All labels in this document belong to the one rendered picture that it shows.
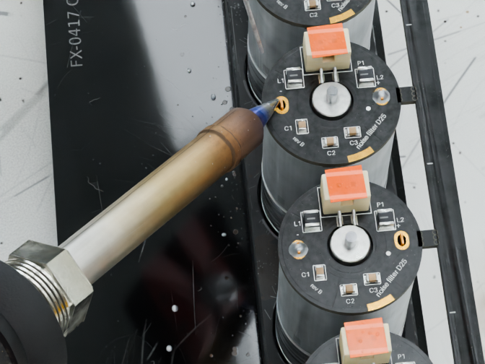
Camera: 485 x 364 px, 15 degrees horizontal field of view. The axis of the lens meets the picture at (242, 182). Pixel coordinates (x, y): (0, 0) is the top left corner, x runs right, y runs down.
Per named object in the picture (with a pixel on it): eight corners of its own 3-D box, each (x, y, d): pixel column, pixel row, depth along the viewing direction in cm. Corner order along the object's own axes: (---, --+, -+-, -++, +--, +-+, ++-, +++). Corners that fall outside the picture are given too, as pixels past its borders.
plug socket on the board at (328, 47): (307, 86, 33) (308, 68, 33) (302, 44, 33) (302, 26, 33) (351, 81, 33) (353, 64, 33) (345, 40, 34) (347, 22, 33)
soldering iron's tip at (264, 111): (263, 102, 33) (230, 128, 33) (270, 83, 33) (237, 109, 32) (284, 118, 33) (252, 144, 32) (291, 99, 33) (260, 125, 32)
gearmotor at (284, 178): (266, 272, 37) (270, 166, 32) (255, 162, 38) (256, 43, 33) (387, 261, 37) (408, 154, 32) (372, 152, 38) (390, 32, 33)
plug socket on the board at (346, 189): (325, 229, 32) (326, 214, 31) (319, 184, 32) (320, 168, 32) (370, 224, 32) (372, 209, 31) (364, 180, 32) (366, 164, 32)
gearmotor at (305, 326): (281, 405, 36) (287, 315, 31) (268, 288, 37) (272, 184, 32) (405, 393, 36) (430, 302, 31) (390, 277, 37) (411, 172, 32)
